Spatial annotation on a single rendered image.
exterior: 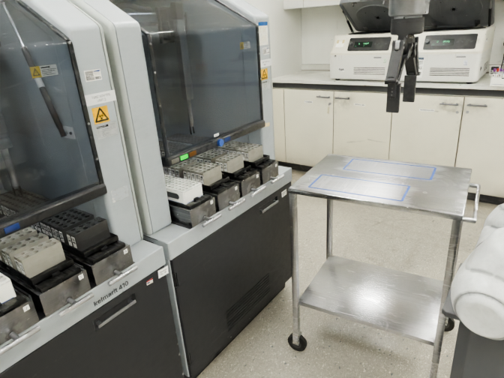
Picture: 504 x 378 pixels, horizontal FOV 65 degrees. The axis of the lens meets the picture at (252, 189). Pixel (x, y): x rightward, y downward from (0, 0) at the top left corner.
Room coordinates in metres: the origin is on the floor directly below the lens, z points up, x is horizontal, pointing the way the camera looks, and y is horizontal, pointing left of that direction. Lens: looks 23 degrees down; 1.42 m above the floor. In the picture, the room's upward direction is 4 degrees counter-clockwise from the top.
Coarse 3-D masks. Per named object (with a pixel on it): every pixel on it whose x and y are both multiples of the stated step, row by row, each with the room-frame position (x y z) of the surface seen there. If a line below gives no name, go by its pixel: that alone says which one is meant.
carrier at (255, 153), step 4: (252, 148) 1.75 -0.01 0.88; (256, 148) 1.76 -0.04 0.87; (260, 148) 1.78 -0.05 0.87; (248, 152) 1.71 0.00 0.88; (252, 152) 1.73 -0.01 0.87; (256, 152) 1.76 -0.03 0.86; (260, 152) 1.78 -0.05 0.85; (248, 156) 1.71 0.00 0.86; (252, 156) 1.73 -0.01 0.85; (256, 156) 1.75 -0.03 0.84; (260, 156) 1.78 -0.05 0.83; (248, 160) 1.71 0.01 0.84; (252, 160) 1.73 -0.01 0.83
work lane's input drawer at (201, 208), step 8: (168, 200) 1.37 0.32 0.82; (200, 200) 1.35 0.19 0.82; (208, 200) 1.37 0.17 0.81; (176, 208) 1.33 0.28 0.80; (184, 208) 1.31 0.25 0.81; (192, 208) 1.30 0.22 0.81; (200, 208) 1.33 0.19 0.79; (208, 208) 1.36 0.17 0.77; (176, 216) 1.33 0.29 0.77; (184, 216) 1.31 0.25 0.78; (192, 216) 1.29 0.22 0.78; (200, 216) 1.33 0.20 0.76; (208, 216) 1.36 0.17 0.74; (216, 216) 1.33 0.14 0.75; (192, 224) 1.29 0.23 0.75
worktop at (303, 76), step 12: (300, 72) 4.24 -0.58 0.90; (312, 72) 4.17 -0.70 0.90; (324, 72) 4.10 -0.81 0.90; (336, 84) 3.45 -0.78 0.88; (348, 84) 3.39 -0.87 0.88; (360, 84) 3.33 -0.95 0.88; (372, 84) 3.27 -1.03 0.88; (384, 84) 3.21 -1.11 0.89; (420, 84) 3.04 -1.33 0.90; (432, 84) 2.99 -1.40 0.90; (444, 84) 2.95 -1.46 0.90; (456, 84) 2.91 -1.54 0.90; (468, 84) 2.88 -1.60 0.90; (480, 84) 2.85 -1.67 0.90
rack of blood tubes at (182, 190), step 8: (168, 176) 1.50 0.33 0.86; (168, 184) 1.42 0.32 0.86; (176, 184) 1.40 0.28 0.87; (184, 184) 1.39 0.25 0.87; (192, 184) 1.40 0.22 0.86; (200, 184) 1.39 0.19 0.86; (168, 192) 1.47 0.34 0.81; (176, 192) 1.34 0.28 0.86; (184, 192) 1.33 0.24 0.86; (192, 192) 1.36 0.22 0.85; (200, 192) 1.39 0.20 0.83; (176, 200) 1.35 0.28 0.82; (184, 200) 1.33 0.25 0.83
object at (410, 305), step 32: (320, 160) 1.69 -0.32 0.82; (352, 160) 1.66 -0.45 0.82; (384, 160) 1.63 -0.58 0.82; (288, 192) 1.40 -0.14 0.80; (320, 192) 1.34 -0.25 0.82; (352, 192) 1.32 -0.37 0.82; (384, 192) 1.30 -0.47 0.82; (416, 192) 1.28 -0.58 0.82; (448, 192) 1.26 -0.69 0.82; (448, 256) 1.10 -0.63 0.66; (320, 288) 1.48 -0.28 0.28; (352, 288) 1.46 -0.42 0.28; (384, 288) 1.45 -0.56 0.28; (416, 288) 1.43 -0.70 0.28; (448, 288) 1.09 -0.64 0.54; (352, 320) 1.28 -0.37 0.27; (384, 320) 1.25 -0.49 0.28; (416, 320) 1.23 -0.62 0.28; (448, 320) 1.44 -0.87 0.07
